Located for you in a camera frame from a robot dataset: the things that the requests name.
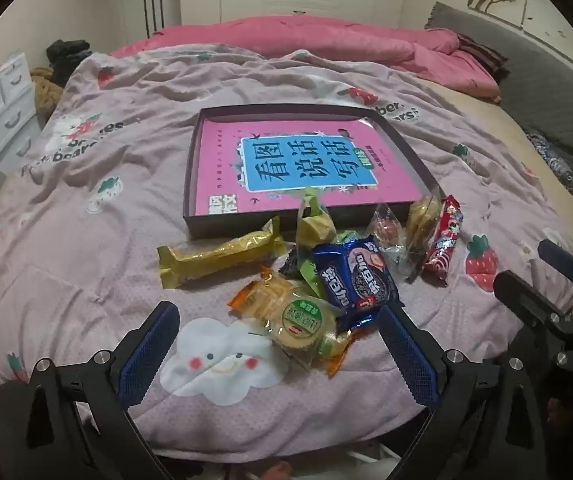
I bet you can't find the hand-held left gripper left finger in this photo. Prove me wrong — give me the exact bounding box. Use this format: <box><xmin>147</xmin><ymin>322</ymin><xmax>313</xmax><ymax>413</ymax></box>
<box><xmin>0</xmin><ymin>301</ymin><xmax>182</xmax><ymax>480</ymax></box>

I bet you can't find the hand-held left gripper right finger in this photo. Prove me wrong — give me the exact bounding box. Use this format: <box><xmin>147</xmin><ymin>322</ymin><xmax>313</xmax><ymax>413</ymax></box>
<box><xmin>376</xmin><ymin>305</ymin><xmax>557</xmax><ymax>480</ymax></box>

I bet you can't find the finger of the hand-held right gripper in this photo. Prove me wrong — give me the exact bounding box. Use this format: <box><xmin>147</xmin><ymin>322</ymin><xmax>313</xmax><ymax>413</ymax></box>
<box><xmin>493</xmin><ymin>270</ymin><xmax>573</xmax><ymax>361</ymax></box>
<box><xmin>537</xmin><ymin>239</ymin><xmax>573</xmax><ymax>306</ymax></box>

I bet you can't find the blue cookie packet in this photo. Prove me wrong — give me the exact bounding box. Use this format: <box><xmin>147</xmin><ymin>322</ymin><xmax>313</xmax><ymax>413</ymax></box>
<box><xmin>311</xmin><ymin>235</ymin><xmax>404</xmax><ymax>332</ymax></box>

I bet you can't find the gold long snack packet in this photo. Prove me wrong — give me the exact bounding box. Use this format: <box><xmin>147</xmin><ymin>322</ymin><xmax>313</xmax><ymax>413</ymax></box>
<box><xmin>157</xmin><ymin>216</ymin><xmax>287</xmax><ymax>289</ymax></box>

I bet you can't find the orange round cracker packet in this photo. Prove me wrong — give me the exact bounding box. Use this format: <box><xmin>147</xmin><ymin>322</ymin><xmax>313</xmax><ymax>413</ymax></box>
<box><xmin>229</xmin><ymin>275</ymin><xmax>353</xmax><ymax>378</ymax></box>

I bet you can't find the green snack packet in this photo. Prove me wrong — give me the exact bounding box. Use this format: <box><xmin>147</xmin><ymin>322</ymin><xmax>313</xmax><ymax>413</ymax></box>
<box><xmin>299</xmin><ymin>229</ymin><xmax>367</xmax><ymax>301</ymax></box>

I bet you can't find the clear candy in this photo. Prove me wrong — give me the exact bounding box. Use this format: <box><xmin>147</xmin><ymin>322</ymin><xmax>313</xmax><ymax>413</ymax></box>
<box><xmin>370</xmin><ymin>202</ymin><xmax>424</xmax><ymax>283</ymax></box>

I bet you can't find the clear biscuit packet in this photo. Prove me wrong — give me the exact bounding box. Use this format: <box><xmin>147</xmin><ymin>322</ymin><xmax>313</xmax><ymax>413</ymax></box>
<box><xmin>405</xmin><ymin>187</ymin><xmax>444</xmax><ymax>261</ymax></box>

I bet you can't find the black small snack packet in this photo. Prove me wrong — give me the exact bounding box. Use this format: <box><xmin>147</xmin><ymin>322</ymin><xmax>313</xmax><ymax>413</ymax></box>
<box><xmin>280</xmin><ymin>250</ymin><xmax>312</xmax><ymax>278</ymax></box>

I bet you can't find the dark shallow cardboard box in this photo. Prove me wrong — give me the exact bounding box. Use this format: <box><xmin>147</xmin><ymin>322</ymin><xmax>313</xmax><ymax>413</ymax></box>
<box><xmin>182</xmin><ymin>105</ymin><xmax>439</xmax><ymax>242</ymax></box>

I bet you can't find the red candy bar wrapper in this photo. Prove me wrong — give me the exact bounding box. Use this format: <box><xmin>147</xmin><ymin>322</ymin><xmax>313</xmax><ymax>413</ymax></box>
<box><xmin>423</xmin><ymin>195</ymin><xmax>464</xmax><ymax>286</ymax></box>

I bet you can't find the blue patterned cloth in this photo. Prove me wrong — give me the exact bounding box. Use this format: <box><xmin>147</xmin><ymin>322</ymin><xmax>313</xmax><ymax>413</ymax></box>
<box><xmin>526</xmin><ymin>130</ymin><xmax>573</xmax><ymax>196</ymax></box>

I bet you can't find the beige bed sheet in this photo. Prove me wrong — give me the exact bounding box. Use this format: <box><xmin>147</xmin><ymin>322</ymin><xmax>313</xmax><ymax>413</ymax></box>
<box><xmin>436</xmin><ymin>82</ymin><xmax>573</xmax><ymax>221</ymax></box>

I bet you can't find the grey padded mat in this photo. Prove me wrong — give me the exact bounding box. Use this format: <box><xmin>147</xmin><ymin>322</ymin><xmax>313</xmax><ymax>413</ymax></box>
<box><xmin>425</xmin><ymin>2</ymin><xmax>573</xmax><ymax>211</ymax></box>

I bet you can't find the strawberry printed pink blanket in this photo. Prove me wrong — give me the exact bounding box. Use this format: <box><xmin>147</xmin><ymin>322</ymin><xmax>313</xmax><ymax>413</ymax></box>
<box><xmin>0</xmin><ymin>42</ymin><xmax>573</xmax><ymax>461</ymax></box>

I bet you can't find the dark striped pillow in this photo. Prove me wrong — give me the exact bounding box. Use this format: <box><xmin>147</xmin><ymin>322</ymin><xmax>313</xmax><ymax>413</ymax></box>
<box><xmin>459</xmin><ymin>35</ymin><xmax>509</xmax><ymax>81</ymax></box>

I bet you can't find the pink and blue book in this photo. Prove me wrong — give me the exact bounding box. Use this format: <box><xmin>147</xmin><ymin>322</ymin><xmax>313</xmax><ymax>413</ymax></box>
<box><xmin>194</xmin><ymin>119</ymin><xmax>429</xmax><ymax>216</ymax></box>

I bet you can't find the brown knitted cloth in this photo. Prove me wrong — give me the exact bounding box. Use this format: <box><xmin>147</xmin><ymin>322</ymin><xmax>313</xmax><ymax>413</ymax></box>
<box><xmin>30</xmin><ymin>67</ymin><xmax>64</xmax><ymax>121</ymax></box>

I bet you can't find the white drawer cabinet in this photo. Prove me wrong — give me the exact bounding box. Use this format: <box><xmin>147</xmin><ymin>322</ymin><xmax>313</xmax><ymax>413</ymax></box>
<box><xmin>0</xmin><ymin>50</ymin><xmax>37</xmax><ymax>156</ymax></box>

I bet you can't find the dark clothes pile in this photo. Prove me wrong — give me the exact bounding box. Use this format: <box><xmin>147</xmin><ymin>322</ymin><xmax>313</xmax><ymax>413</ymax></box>
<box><xmin>46</xmin><ymin>39</ymin><xmax>92</xmax><ymax>86</ymax></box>

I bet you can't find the pink quilt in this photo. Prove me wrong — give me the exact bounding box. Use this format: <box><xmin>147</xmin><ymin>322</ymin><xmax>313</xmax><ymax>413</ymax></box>
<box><xmin>109</xmin><ymin>16</ymin><xmax>502</xmax><ymax>103</ymax></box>

